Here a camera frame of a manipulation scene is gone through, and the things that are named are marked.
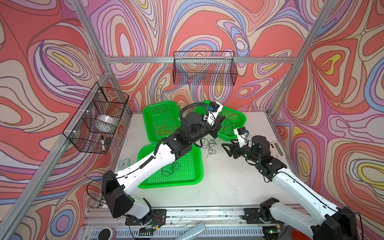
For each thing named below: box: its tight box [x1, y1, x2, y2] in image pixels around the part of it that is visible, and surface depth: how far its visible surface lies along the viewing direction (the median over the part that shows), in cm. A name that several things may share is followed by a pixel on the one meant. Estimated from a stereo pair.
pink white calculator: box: [265, 137, 287, 162], surface depth 97 cm
